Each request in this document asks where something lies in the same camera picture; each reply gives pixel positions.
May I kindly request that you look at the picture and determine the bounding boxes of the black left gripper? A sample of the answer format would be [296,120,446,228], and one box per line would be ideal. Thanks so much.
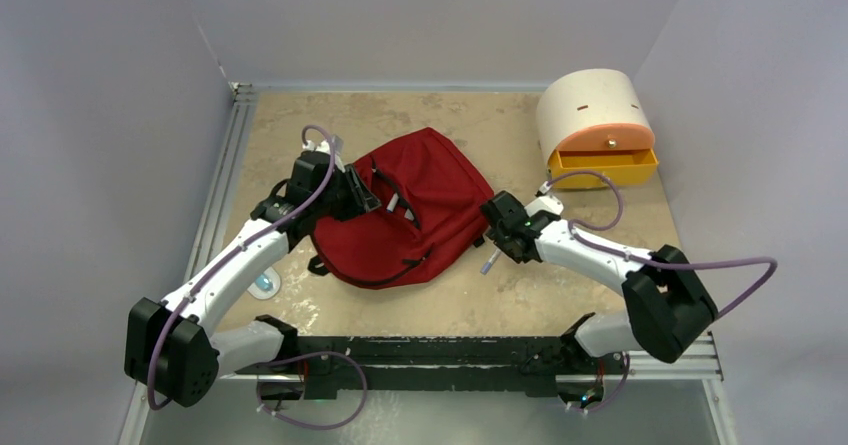
[312,164,379,223]

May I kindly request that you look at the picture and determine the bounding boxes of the white blue marker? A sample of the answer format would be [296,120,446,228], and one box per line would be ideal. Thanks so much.
[480,249,502,275]
[386,194,400,213]

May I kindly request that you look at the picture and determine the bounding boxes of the red student backpack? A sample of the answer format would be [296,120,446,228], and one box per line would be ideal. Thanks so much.
[308,128,494,290]

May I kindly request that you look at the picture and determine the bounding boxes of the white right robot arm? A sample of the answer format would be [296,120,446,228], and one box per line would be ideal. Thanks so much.
[481,191,719,372]

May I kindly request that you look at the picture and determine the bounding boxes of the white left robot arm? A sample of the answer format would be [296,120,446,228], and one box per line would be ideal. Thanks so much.
[124,151,381,410]

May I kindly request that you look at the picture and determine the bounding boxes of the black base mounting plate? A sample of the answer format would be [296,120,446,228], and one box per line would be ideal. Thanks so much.
[239,336,625,400]

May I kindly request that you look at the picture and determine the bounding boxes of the white blue oval case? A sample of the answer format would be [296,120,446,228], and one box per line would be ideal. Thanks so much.
[247,268,281,300]

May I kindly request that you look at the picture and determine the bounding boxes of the orange upper drawer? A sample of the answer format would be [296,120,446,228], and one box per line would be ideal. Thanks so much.
[545,123,655,161]

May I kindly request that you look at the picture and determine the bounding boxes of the cream rounded drawer cabinet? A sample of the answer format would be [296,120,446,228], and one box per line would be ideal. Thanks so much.
[535,68,652,160]

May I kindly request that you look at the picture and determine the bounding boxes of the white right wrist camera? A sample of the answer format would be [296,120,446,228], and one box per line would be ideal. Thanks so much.
[534,193,565,216]

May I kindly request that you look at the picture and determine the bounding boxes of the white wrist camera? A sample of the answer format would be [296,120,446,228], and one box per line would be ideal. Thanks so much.
[534,193,565,216]
[323,135,344,167]

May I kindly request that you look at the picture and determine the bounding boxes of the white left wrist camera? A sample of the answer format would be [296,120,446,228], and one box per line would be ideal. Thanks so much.
[323,135,344,167]

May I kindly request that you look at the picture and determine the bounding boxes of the aluminium frame rails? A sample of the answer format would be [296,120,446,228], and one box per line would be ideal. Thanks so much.
[120,85,736,444]

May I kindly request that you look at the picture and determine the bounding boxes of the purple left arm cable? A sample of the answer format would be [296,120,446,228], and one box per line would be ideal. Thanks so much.
[145,125,370,431]

